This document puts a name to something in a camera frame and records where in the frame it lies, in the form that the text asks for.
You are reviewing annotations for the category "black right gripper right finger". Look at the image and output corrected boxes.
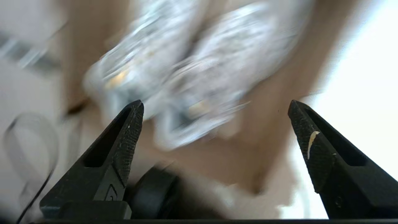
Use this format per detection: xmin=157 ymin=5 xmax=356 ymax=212
xmin=287 ymin=99 xmax=398 ymax=219

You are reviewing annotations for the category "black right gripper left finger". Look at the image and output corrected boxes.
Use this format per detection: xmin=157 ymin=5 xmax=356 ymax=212
xmin=39 ymin=99 xmax=145 ymax=219

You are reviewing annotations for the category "brown cardboard shoe box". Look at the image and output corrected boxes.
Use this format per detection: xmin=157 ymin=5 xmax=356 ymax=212
xmin=59 ymin=0 xmax=345 ymax=195

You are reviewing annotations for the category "white lace-up sneaker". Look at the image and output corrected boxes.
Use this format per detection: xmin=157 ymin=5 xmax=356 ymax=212
xmin=154 ymin=2 xmax=313 ymax=151
xmin=83 ymin=0 xmax=201 ymax=122

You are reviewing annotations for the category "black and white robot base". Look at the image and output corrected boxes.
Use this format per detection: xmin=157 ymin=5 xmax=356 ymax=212
xmin=129 ymin=166 xmax=226 ymax=220

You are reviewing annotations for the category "thin black cable loop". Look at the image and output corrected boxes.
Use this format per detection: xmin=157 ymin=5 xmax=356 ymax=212
xmin=3 ymin=112 xmax=60 ymax=223

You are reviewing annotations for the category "black coiled cable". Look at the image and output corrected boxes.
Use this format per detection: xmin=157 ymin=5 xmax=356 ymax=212
xmin=0 ymin=30 xmax=62 ymax=77

